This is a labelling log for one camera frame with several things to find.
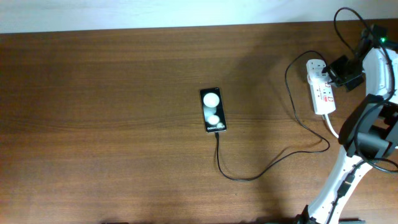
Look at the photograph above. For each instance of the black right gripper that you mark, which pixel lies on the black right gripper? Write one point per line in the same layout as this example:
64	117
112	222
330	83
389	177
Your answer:
336	80

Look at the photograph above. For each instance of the white power strip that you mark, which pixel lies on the white power strip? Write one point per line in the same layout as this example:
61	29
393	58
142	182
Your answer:
322	95

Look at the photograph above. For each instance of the black Galaxy flip phone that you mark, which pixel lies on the black Galaxy flip phone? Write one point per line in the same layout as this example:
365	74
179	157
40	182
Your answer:
213	111

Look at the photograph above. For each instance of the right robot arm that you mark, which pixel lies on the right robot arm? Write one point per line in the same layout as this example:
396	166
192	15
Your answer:
369	135

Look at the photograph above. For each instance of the white USB charger plug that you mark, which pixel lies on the white USB charger plug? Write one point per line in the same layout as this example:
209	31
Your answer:
316	77

